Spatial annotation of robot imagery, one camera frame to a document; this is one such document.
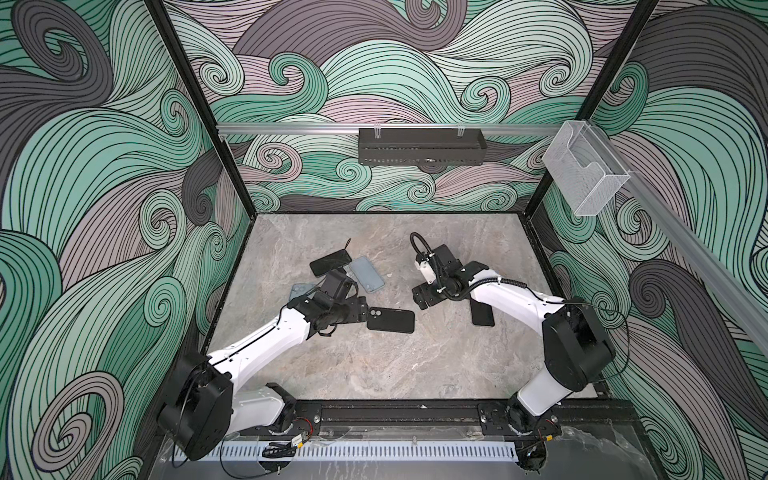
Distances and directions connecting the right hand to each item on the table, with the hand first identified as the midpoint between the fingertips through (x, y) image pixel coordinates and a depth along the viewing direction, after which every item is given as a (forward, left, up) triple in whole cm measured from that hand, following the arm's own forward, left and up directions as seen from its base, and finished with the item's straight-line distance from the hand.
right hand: (428, 292), depth 90 cm
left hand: (-6, +21, +2) cm, 22 cm away
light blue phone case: (+12, +20, -9) cm, 24 cm away
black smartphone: (+16, +33, -7) cm, 38 cm away
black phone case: (-6, +11, -8) cm, 15 cm away
